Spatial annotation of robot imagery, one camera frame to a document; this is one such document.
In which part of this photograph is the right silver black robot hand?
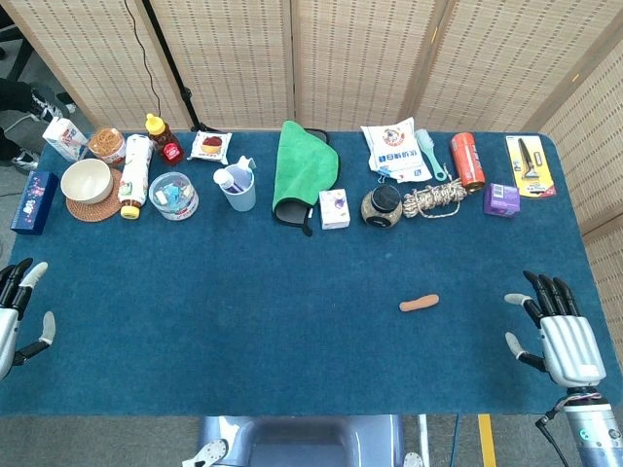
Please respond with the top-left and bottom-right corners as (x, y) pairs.
(504, 270), (607, 389)

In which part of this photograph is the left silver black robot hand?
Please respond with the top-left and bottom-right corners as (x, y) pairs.
(0, 257), (56, 381)

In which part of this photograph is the small sausage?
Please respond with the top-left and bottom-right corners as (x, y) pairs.
(398, 293), (441, 313)

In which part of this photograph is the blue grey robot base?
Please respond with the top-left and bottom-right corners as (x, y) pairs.
(197, 414), (406, 467)

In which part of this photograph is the yellow floor tape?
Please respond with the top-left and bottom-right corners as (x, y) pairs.
(477, 413), (497, 467)

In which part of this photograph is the dark blue long box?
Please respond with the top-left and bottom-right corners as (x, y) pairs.
(10, 169), (60, 236)

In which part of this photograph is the round woven coaster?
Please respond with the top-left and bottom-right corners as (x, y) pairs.
(65, 167), (124, 224)

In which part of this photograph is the cream bowl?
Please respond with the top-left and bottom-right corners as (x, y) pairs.
(59, 158), (115, 205)

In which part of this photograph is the black white sneaker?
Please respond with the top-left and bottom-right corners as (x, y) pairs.
(10, 148), (43, 175)
(29, 87), (78, 123)

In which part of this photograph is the razor on yellow card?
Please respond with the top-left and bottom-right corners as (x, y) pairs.
(504, 135), (558, 198)

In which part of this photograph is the white milk carton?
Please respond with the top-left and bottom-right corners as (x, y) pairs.
(42, 116), (90, 162)

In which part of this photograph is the white drink bottle yellow cap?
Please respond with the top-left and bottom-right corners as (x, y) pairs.
(117, 134), (155, 219)

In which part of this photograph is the orange can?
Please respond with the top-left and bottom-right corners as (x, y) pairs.
(450, 131), (487, 191)

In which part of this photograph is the clear jar with brown contents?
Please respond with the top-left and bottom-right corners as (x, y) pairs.
(88, 126), (128, 166)

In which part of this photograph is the clear round tub of clips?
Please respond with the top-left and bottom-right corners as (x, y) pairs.
(148, 171), (200, 222)

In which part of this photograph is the glass jar with black lid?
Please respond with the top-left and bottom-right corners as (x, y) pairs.
(360, 183), (404, 230)

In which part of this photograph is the teal brush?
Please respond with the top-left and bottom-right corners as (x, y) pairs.
(414, 128), (448, 183)

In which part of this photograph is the honey bottle with yellow cap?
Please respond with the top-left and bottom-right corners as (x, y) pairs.
(144, 113), (186, 166)

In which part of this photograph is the white sugar bag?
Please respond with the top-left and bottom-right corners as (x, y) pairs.
(360, 117), (433, 185)

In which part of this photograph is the blue felt table cover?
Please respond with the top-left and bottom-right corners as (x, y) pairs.
(0, 129), (623, 418)

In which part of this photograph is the white tube with purple label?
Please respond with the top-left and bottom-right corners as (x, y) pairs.
(212, 167), (244, 195)

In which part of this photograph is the light blue cup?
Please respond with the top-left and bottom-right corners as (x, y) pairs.
(219, 163), (257, 213)

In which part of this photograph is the small white box purple print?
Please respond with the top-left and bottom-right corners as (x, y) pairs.
(318, 189), (351, 231)

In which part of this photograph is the wrapped pastry snack pack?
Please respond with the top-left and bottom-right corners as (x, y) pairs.
(187, 129), (234, 165)

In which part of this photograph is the light blue toothbrush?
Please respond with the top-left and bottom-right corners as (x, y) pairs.
(235, 155), (258, 182)

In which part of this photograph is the black stand pole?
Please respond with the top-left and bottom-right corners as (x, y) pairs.
(139, 0), (205, 132)

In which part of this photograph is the green towel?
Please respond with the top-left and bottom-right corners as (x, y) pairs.
(271, 120), (340, 214)

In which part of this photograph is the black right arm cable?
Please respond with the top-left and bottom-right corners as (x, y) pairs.
(534, 406), (571, 467)

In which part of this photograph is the blue floor cable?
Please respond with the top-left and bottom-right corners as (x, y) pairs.
(451, 413), (462, 467)

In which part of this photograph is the bundled beige rope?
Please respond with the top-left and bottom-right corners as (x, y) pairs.
(402, 177), (469, 219)

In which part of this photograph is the thin black hanging cable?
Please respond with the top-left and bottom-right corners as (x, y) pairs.
(123, 0), (162, 118)

